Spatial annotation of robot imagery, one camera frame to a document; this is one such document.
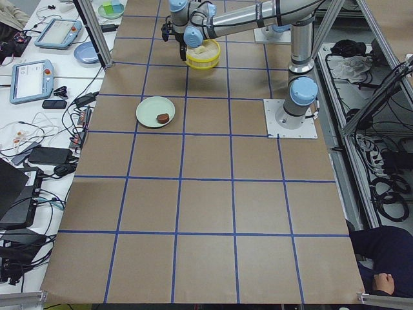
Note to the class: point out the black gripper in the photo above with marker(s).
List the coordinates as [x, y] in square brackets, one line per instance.
[179, 38]

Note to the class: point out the white steamed bun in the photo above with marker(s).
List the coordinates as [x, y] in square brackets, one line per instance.
[199, 50]

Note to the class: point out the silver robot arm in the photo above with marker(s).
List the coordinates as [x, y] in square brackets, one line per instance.
[192, 22]

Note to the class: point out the near yellow bamboo steamer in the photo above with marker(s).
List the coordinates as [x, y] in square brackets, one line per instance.
[206, 60]

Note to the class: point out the seated person's hand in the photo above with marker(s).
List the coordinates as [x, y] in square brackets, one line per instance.
[383, 282]

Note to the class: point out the light green plate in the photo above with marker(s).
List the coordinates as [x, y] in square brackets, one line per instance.
[149, 108]

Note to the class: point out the brown steamed bun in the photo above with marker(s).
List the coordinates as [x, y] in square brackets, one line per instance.
[163, 118]

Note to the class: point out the green bowl with blocks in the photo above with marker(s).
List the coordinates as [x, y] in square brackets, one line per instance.
[111, 9]

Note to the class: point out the blue plate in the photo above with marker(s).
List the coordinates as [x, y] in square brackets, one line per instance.
[85, 53]

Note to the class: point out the upper teach pendant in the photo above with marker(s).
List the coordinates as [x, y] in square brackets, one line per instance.
[59, 34]

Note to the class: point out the teach pendant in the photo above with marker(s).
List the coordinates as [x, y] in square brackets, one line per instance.
[31, 81]
[59, 34]

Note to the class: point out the lower teach pendant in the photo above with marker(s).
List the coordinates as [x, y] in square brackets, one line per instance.
[31, 81]

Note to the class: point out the crumpled white cloth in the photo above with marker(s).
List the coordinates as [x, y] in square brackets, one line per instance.
[354, 69]

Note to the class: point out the black power adapter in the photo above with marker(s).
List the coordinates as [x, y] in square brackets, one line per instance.
[49, 156]

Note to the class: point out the black laptop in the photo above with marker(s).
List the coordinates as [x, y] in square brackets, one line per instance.
[20, 189]

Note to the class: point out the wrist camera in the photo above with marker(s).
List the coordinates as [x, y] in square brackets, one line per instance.
[166, 30]

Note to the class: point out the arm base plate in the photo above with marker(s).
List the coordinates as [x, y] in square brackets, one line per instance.
[271, 35]
[284, 126]

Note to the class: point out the aluminium frame post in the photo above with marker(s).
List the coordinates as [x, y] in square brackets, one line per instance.
[89, 19]

